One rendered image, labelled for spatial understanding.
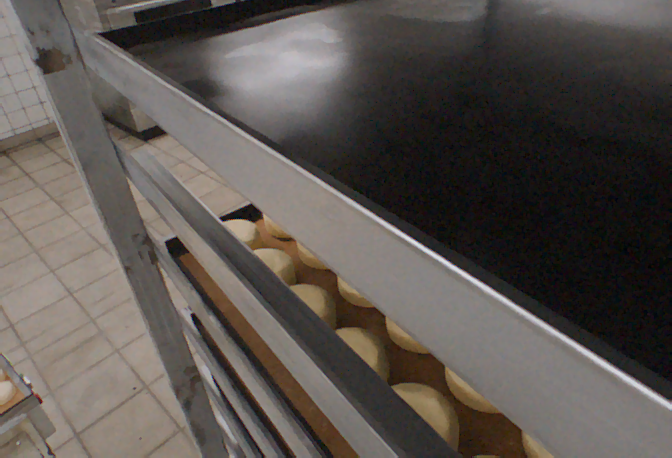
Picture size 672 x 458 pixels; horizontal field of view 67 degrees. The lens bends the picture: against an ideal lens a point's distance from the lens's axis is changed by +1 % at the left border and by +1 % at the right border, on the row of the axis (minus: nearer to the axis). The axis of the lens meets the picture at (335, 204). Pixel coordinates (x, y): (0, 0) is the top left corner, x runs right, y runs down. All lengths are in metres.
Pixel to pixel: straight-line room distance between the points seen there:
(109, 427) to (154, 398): 0.19
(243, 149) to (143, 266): 0.32
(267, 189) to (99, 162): 0.28
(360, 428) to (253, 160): 0.10
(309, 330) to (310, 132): 0.10
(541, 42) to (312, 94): 0.13
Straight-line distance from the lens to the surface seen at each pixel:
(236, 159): 0.18
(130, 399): 2.45
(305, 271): 0.42
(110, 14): 4.39
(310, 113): 0.23
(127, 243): 0.46
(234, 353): 0.34
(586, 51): 0.30
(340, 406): 0.20
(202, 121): 0.20
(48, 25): 0.40
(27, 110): 5.39
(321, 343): 0.24
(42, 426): 1.48
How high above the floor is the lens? 1.76
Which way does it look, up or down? 33 degrees down
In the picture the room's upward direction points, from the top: 7 degrees counter-clockwise
